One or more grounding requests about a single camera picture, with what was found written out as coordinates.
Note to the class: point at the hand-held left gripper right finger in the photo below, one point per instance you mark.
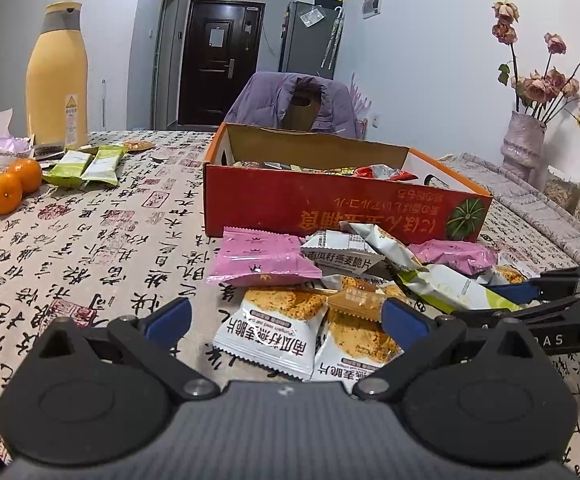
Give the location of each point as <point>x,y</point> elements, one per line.
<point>402,322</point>

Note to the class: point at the glass jar of nuts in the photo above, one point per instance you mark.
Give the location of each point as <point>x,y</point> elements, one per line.
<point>562,192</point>

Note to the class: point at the brown chair back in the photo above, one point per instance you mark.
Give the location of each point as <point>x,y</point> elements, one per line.
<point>300,116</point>

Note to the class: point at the red cardboard box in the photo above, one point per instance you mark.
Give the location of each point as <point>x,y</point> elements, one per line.
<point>320,205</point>

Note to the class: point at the yellow thermos bottle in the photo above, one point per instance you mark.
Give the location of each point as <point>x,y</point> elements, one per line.
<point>55,90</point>

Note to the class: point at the black white sachet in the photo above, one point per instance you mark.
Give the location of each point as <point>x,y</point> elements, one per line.
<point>50,150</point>

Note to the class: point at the white thin pole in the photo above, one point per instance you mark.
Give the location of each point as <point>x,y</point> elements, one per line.
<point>103,105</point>

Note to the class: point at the dark brown door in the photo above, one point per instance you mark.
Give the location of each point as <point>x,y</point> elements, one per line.
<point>205,85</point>

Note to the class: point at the grey refrigerator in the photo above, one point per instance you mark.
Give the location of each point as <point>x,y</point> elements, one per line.
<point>305,50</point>

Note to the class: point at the small orange snack packet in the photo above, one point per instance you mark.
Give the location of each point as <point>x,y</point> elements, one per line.
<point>137,146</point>

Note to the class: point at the pink wall decal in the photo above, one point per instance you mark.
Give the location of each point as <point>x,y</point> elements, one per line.
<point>358,95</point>

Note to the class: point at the purple jacket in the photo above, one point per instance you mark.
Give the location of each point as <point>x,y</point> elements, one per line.
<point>265,100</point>

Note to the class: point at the white oat crisp packet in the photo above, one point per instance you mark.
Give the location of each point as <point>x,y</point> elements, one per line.
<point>270,340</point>
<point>342,255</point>
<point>387,242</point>
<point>354,360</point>
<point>512,272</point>

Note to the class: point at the pink snack packet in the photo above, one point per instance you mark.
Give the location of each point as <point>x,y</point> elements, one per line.
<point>257,260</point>
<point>452,255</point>

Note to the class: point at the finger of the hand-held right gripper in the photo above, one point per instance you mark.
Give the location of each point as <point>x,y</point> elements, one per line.
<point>519,312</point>
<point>514,291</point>

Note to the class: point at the gold snack packet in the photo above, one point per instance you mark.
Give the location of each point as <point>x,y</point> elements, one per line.
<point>357,302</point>

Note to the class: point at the pink ceramic vase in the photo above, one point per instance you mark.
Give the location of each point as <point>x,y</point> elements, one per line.
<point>522,145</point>

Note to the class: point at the red snack bag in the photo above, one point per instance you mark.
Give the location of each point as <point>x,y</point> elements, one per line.
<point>369,172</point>

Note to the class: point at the mandarin orange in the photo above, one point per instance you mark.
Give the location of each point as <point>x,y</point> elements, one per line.
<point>4,193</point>
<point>26,174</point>

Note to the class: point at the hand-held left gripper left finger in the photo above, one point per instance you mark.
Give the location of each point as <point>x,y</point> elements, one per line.
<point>170,322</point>

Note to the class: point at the white folded umbrella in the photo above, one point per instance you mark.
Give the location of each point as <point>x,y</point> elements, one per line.
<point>332,35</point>

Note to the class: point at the paper sheet on door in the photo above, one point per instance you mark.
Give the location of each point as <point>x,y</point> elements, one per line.
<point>216,37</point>

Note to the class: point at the dried rose bouquet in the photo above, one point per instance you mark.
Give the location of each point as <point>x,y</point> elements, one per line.
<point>539,87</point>

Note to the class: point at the paper sheet on refrigerator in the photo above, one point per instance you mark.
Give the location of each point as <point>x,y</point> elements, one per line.
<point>312,16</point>

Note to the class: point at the grey interior door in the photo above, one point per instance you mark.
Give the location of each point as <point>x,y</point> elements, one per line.
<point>165,55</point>

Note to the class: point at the grey quilted cloth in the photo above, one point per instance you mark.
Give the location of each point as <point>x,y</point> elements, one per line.
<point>519,210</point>

